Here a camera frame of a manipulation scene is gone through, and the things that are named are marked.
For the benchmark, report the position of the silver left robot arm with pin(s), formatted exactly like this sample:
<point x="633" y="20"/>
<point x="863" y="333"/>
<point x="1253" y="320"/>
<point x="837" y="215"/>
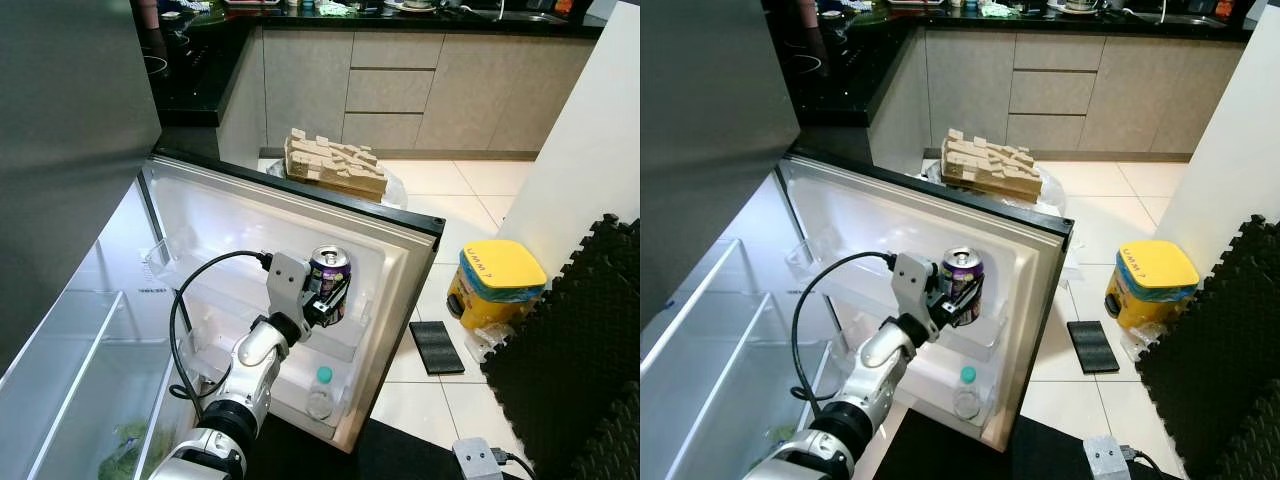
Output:
<point x="870" y="390"/>
<point x="240" y="390"/>

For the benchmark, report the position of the light grey left wrist camera mount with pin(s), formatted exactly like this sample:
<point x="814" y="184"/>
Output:
<point x="285" y="285"/>
<point x="915" y="285"/>

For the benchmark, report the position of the yellow bucket with blue band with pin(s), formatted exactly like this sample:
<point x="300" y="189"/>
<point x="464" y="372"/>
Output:
<point x="1153" y="285"/>
<point x="497" y="285"/>

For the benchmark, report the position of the black ridged rectangular tile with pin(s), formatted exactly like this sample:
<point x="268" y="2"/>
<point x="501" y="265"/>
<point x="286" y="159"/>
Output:
<point x="1092" y="347"/>
<point x="437" y="347"/>

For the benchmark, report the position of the clear bottle with teal cap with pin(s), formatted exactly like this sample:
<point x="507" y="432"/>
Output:
<point x="321" y="395"/>
<point x="967" y="395"/>

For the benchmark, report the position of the purple drink can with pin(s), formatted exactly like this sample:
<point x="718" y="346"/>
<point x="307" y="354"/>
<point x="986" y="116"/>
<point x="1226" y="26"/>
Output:
<point x="963" y="270"/>
<point x="329" y="272"/>

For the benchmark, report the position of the green cloth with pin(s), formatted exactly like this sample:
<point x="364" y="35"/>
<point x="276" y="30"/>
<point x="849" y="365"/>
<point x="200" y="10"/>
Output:
<point x="333" y="10"/>
<point x="997" y="10"/>

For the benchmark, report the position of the light grey right wrist camera mount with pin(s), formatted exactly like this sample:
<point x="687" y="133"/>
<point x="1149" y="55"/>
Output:
<point x="1108" y="457"/>
<point x="478" y="458"/>

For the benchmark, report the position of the silver freezer door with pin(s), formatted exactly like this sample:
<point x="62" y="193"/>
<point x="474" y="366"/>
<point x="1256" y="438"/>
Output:
<point x="70" y="150"/>
<point x="715" y="150"/>

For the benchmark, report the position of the silver fridge compartment door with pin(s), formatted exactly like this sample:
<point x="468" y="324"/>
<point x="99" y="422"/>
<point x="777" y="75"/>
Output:
<point x="380" y="260"/>
<point x="1020" y="260"/>

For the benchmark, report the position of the black foam floor mat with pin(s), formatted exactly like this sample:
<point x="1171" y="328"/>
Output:
<point x="1210" y="330"/>
<point x="610" y="445"/>
<point x="565" y="320"/>
<point x="1250" y="445"/>

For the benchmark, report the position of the grey kitchen cabinet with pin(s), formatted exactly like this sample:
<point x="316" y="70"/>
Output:
<point x="1080" y="90"/>
<point x="420" y="90"/>

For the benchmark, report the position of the brown cardboard packing stack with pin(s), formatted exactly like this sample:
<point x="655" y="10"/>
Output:
<point x="335" y="165"/>
<point x="990" y="165"/>

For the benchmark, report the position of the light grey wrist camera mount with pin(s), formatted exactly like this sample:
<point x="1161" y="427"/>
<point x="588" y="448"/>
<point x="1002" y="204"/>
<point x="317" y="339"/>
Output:
<point x="478" y="458"/>
<point x="285" y="285"/>
<point x="915" y="285"/>
<point x="1108" y="457"/>

